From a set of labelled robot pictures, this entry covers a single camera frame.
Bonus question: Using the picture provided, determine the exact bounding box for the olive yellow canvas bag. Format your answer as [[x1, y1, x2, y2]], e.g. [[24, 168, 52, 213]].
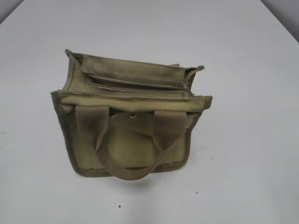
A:
[[51, 50, 213, 181]]

